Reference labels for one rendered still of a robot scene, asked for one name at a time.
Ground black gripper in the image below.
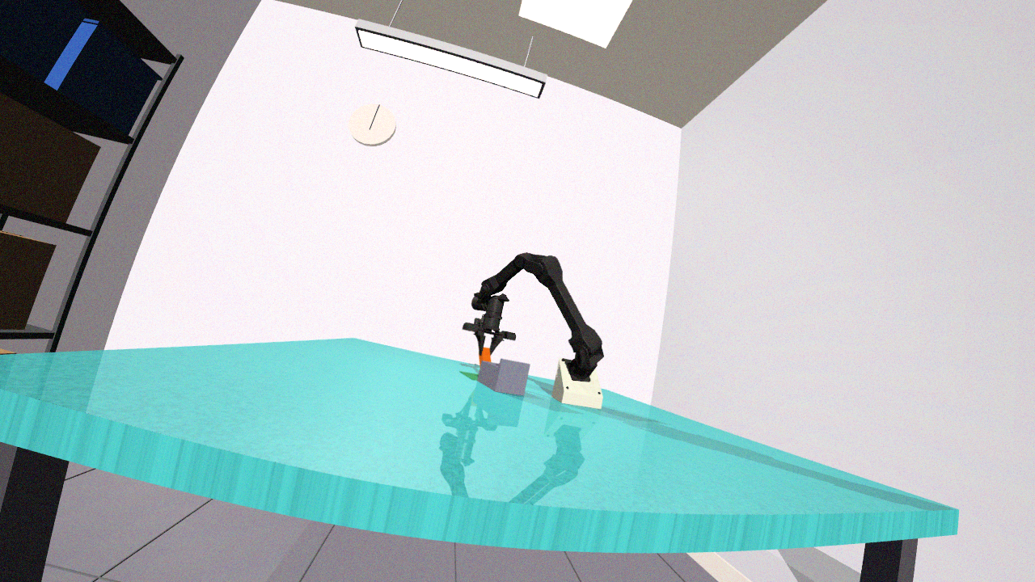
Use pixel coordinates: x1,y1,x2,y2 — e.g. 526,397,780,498
462,310,516,356

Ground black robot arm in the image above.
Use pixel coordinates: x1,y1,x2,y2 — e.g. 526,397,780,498
471,252,604,382

